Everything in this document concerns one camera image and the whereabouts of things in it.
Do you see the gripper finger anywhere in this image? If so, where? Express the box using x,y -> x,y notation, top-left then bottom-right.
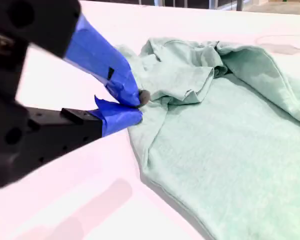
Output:
0,0 -> 152,108
61,94 -> 144,154

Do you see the pale green T-shirt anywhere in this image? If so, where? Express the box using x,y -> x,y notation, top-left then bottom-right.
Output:
113,36 -> 300,240

